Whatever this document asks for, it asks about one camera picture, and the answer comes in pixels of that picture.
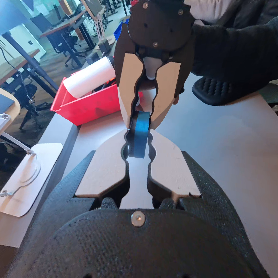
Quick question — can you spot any wooden office desk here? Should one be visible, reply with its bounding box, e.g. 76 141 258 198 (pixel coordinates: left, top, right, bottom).
0 49 41 88
40 11 96 70

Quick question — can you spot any dark grey cube charger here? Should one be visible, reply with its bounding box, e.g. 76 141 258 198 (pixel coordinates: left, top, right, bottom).
99 40 111 56
85 53 101 66

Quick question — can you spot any red storage bin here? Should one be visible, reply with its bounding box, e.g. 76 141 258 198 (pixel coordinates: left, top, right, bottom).
50 77 144 127

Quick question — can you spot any black light stand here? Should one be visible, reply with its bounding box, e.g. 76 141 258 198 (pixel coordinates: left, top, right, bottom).
0 33 59 99

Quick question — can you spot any person's right forearm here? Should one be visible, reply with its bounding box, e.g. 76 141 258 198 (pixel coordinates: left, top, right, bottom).
191 17 278 90

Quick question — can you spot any grey board on stand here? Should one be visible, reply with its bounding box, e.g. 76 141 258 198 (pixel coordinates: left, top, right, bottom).
80 0 105 44

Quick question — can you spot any blue storage bin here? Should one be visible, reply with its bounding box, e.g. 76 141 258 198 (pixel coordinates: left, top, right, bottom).
113 22 123 41

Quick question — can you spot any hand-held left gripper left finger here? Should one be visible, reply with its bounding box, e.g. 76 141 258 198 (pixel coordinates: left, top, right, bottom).
74 130 130 198

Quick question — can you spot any blue board eraser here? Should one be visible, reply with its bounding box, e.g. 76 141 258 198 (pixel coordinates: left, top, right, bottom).
129 111 151 159

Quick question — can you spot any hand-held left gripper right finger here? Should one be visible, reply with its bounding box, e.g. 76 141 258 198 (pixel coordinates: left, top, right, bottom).
148 130 202 207

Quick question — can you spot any black chair armrest pad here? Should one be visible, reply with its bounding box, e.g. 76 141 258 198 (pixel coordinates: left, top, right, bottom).
192 77 268 106

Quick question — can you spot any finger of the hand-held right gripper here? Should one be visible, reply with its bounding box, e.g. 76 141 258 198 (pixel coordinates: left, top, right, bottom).
149 63 182 130
118 53 146 129

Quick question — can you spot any white board stand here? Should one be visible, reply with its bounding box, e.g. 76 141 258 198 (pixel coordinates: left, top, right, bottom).
0 113 63 217

